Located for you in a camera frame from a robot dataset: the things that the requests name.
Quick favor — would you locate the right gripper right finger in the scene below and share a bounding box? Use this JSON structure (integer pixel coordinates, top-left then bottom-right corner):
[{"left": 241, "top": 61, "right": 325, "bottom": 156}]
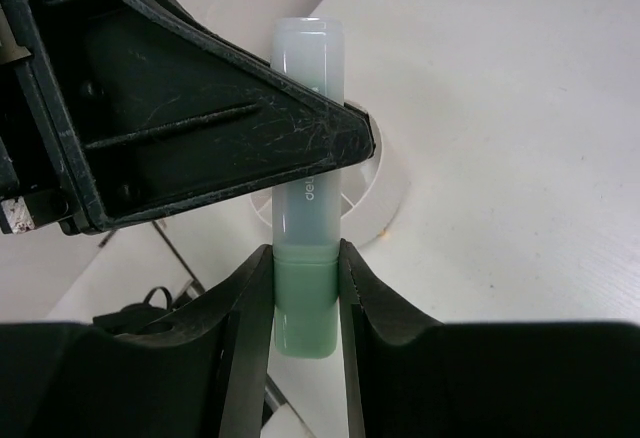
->
[{"left": 338, "top": 242, "right": 639, "bottom": 437}]

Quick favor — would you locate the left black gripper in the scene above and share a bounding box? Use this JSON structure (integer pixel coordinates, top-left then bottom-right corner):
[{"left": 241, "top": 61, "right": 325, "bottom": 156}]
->
[{"left": 1, "top": 0, "right": 100, "bottom": 235}]

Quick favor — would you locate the white divided round container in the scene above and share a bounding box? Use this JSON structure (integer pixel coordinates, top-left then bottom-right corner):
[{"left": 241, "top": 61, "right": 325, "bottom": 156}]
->
[{"left": 246, "top": 114, "right": 410, "bottom": 247}]

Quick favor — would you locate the green highlighter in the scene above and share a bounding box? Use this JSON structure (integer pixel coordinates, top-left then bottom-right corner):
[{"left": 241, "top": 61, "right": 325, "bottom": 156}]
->
[{"left": 271, "top": 17, "right": 344, "bottom": 359}]

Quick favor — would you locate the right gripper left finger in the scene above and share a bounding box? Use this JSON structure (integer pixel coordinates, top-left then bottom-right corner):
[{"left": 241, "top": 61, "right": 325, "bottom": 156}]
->
[{"left": 1, "top": 245, "right": 274, "bottom": 437}]

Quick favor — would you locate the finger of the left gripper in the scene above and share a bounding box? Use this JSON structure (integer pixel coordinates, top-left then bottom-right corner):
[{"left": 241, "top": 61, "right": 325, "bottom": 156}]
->
[{"left": 29, "top": 0, "right": 376, "bottom": 234}]

